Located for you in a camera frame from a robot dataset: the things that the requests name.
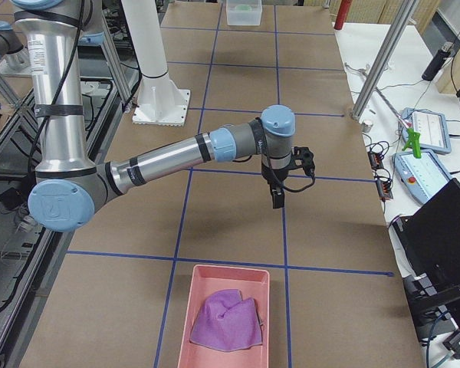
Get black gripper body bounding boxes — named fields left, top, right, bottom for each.
left=261, top=165, right=289, bottom=194

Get purple cloth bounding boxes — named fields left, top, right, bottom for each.
left=189, top=289, right=263, bottom=352

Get pale green bowl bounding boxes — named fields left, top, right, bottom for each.
left=234, top=4, right=252, bottom=12

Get translucent white plastic box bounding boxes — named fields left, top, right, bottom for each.
left=225, top=0, right=262, bottom=26

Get pink plastic bin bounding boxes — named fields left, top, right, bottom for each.
left=178, top=264, right=270, bottom=367

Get small metal cylinder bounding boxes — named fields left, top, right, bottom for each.
left=361, top=120, right=373, bottom=133

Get near blue teach pendant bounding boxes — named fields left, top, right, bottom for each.
left=393, top=149, right=452, bottom=205

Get blue teach pendant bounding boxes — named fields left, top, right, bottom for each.
left=401, top=107, right=452, bottom=154
left=393, top=149, right=452, bottom=205

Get far blue teach pendant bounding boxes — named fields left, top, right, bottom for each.
left=401, top=107, right=452, bottom=154

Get black monitor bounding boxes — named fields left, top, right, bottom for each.
left=393, top=178, right=460, bottom=329

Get red cylinder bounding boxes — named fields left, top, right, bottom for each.
left=334, top=0, right=353, bottom=31

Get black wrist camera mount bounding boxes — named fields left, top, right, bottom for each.
left=289, top=146, right=315, bottom=179

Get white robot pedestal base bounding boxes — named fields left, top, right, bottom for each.
left=122, top=0, right=191, bottom=126

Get green handled reacher grabber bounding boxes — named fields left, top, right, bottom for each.
left=344, top=63, right=423, bottom=159

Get aluminium frame post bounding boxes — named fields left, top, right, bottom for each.
left=351, top=0, right=419, bottom=120

